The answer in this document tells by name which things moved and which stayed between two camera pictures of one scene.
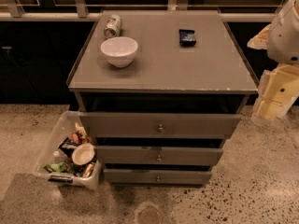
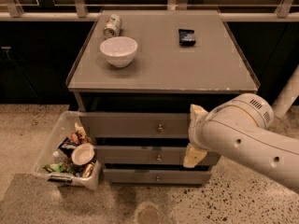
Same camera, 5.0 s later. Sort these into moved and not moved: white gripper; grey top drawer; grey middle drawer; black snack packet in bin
Moved: white gripper
Not moved: grey top drawer; grey middle drawer; black snack packet in bin
